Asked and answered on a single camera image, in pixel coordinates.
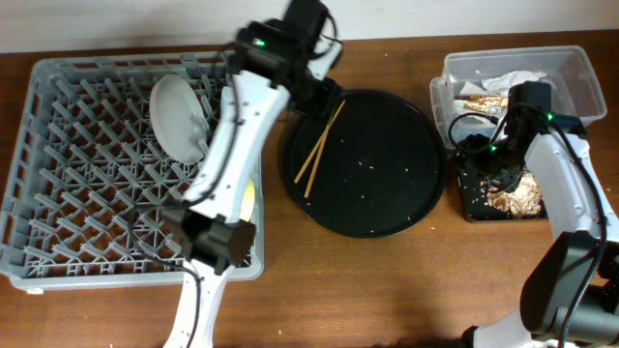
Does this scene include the brown food scraps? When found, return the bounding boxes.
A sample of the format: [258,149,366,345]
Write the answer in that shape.
[484,170,543,218]

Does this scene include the gold foil wrapper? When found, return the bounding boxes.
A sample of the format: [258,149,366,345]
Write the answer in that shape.
[455,95,508,116]

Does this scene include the white napkin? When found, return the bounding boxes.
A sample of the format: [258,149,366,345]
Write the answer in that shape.
[454,71,546,114]

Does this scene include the yellow bowl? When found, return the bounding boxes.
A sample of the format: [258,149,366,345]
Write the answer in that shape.
[240,179,255,222]

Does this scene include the grey round plate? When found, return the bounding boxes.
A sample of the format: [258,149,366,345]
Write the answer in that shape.
[149,74,210,164]

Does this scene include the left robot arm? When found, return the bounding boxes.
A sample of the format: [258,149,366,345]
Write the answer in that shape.
[162,0,342,347]

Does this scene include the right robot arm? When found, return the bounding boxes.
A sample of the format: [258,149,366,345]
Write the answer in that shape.
[456,81,618,348]

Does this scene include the grey dishwasher rack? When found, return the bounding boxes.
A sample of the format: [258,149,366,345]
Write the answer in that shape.
[0,50,266,292]

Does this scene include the black rectangular tray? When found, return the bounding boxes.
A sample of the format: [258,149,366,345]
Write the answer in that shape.
[455,152,547,222]

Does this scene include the clear plastic bin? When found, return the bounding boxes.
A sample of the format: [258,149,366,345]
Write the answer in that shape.
[429,45,607,150]

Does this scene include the round black tray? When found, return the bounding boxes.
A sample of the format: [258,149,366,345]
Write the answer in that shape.
[280,90,448,238]

